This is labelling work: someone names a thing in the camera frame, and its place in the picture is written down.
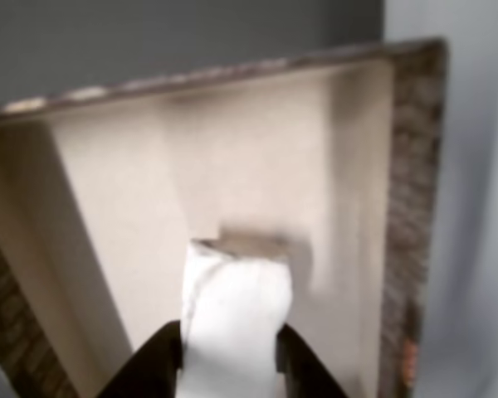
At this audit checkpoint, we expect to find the white block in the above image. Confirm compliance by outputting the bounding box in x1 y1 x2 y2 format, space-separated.
181 238 293 398

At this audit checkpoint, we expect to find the grey desk mat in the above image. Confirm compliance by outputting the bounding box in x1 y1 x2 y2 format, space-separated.
0 0 385 122

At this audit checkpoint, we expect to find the stone-patterned cardboard box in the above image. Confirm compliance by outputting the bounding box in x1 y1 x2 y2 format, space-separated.
0 36 450 398

